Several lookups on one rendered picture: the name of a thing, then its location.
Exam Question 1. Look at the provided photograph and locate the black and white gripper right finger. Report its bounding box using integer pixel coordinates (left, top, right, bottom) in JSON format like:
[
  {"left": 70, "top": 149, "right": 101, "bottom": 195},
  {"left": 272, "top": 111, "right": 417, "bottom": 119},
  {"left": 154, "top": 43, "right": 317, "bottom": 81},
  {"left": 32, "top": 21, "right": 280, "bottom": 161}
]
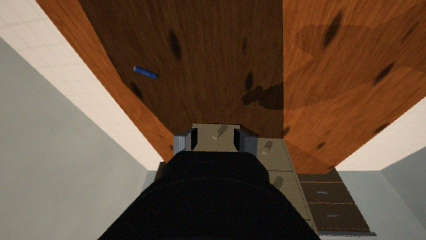
[{"left": 234, "top": 129, "right": 258, "bottom": 158}]

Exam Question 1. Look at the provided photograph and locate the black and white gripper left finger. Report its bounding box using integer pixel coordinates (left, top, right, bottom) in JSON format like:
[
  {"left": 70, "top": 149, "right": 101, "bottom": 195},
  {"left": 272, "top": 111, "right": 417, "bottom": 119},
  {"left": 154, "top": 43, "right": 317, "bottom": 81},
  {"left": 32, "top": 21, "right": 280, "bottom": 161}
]
[{"left": 173, "top": 128, "right": 198, "bottom": 156}]

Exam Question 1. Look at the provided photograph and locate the tan wooden chest of drawers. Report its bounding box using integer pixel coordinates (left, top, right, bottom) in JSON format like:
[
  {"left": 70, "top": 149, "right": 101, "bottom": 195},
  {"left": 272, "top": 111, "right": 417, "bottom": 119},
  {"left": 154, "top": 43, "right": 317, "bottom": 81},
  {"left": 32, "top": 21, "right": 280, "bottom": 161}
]
[{"left": 258, "top": 138, "right": 320, "bottom": 238}]

